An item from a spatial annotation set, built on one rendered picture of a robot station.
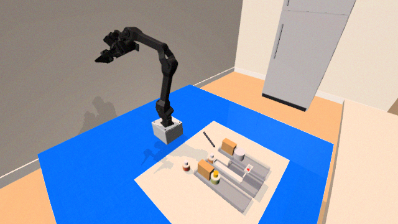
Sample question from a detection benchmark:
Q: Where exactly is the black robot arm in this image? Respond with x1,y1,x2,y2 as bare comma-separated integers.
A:
103,27,178,128

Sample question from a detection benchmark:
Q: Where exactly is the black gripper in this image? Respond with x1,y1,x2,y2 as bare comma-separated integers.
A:
95,39,129,63

